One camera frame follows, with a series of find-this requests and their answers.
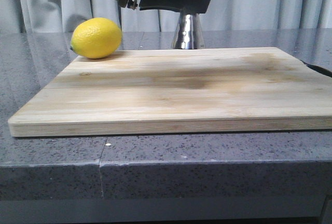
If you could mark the wooden cutting board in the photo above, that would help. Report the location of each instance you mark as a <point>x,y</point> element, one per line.
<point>178,91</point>

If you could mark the steel double jigger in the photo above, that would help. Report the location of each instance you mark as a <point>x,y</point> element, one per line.
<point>188,34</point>

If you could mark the yellow lemon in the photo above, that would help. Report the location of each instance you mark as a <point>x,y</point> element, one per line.
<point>96,38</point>

